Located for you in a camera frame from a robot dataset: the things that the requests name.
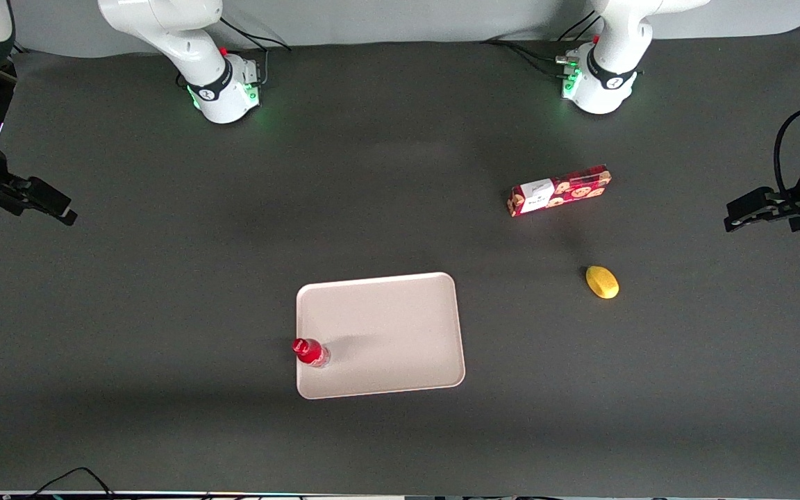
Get red coke bottle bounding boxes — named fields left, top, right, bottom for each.
left=292, top=337, right=332, bottom=369

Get beige plastic tray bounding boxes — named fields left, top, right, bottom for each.
left=295, top=272, right=466, bottom=401

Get yellow lemon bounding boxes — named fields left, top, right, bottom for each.
left=585, top=265, right=620, bottom=300

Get dark grey table mat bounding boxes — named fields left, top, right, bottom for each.
left=0, top=24, right=800, bottom=495

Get red cookie box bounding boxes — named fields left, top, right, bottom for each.
left=507, top=164, right=613, bottom=218

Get black right arm base cables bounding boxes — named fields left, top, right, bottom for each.
left=219, top=12, right=291, bottom=88

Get black arm base cables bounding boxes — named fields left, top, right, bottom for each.
left=481, top=10, right=602, bottom=78
left=219, top=12, right=291, bottom=88

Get black cable at table edge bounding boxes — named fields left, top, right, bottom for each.
left=25, top=467, right=117, bottom=500

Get black left arm base cables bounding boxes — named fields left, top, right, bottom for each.
left=481, top=10, right=602, bottom=78

